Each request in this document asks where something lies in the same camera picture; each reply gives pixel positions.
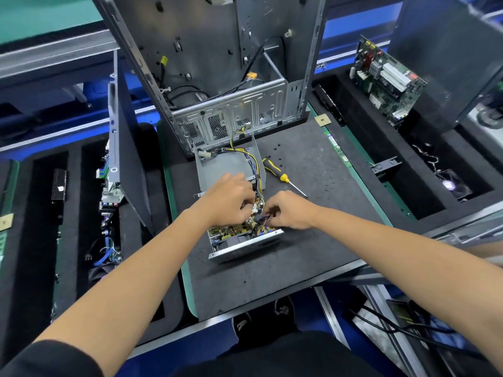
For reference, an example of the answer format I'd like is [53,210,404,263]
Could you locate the dark grey case side panel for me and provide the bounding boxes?
[107,49,155,234]

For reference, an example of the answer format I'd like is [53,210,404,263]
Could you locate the green motherboard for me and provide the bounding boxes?
[96,163,127,210]

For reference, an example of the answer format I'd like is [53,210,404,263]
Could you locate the small black rectangular component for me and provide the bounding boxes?
[51,169,69,206]

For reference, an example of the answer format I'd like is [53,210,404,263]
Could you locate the person's black shoe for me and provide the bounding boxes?
[233,312,256,338]
[270,297,298,320]

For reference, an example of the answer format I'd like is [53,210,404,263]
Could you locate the long green memory strip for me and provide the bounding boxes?
[0,159,20,268]
[50,231,69,320]

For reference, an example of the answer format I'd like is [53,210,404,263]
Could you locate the black foam tray with recess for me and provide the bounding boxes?
[307,66,503,234]

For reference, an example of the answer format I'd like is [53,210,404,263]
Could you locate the small black lit fan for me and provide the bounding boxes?
[435,169,475,202]

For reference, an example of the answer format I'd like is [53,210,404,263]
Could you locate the person's right hand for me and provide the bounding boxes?
[263,190,321,231]

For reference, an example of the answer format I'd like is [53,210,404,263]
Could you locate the green conveyor belt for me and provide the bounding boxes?
[0,0,105,46]

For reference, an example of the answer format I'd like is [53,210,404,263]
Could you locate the small black metal bracket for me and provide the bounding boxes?
[370,157,402,180]

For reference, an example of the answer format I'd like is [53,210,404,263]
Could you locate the silver power supply unit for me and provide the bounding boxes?
[206,224,286,261]

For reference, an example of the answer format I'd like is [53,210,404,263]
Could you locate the large black metal panel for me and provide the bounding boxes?
[388,0,503,136]

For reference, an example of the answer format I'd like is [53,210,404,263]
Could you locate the blue data cables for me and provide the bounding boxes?
[92,238,121,269]

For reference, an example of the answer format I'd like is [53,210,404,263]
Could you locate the person's right black shoe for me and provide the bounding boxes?
[270,297,298,320]

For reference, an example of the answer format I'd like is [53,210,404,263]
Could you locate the grey power supply unit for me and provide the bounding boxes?
[194,143,267,195]

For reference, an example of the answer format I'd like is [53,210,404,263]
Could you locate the yellow black handled screwdriver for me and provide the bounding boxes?
[261,158,310,198]

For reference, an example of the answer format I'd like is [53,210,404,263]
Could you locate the silver metal computer case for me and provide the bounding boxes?
[90,0,331,159]

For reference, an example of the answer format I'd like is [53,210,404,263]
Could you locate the grey round metal part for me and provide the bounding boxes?
[475,104,503,130]

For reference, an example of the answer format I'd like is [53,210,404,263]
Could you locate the green board with white parts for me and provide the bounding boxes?
[348,35,429,127]

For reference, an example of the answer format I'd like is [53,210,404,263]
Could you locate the person's right forearm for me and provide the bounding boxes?
[310,204,503,372]

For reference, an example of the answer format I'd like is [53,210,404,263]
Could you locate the black foam work mat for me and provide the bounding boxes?
[157,114,394,321]

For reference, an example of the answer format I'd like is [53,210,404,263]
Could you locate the person's black clothing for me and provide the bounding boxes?
[0,329,388,377]

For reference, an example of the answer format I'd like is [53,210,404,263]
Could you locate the person's left forearm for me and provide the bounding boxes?
[33,208,207,377]

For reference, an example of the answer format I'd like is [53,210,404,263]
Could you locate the person's left black shoe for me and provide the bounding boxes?
[233,312,256,338]

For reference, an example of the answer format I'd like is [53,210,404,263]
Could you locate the black foam tray with slots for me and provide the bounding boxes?
[0,137,187,368]

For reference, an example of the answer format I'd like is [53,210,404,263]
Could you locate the person's left hand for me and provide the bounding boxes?
[191,172,257,229]

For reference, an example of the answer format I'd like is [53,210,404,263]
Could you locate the grey metal conveyor rail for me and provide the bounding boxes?
[0,0,503,83]

